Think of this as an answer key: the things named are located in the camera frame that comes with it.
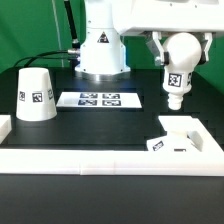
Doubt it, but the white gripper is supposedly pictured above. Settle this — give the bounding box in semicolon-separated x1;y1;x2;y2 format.
113;0;224;65

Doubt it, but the white lamp bulb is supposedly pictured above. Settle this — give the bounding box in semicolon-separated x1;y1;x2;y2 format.
163;33;201;110

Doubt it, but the white lamp base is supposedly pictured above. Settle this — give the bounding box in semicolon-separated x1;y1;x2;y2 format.
146;115;200;152

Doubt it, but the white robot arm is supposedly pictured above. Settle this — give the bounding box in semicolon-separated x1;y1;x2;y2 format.
76;0;224;80

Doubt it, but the white lamp shade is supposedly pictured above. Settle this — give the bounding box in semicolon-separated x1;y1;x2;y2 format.
16;67;57;121

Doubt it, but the white marker tag sheet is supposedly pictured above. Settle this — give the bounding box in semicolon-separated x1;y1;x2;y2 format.
56;92;141;109

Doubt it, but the white table border frame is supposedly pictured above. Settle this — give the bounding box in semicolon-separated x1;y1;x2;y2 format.
0;117;224;176

